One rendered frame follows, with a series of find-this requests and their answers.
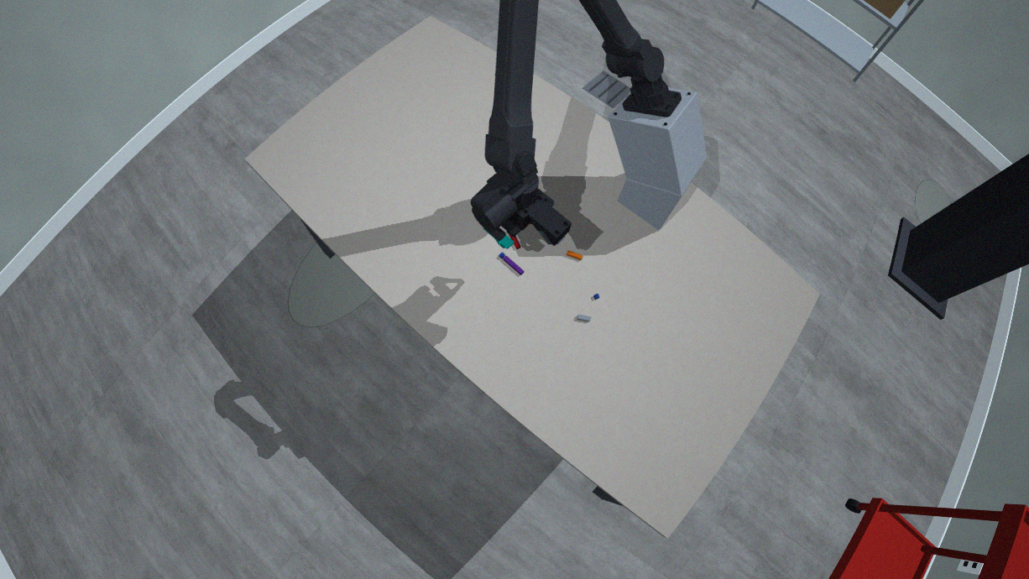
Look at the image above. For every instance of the purple rod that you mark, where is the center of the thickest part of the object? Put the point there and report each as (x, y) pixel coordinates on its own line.
(513, 265)

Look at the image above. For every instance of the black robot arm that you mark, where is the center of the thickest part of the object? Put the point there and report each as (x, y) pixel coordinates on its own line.
(511, 118)

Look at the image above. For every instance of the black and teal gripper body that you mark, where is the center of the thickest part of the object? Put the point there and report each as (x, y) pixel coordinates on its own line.
(510, 227)

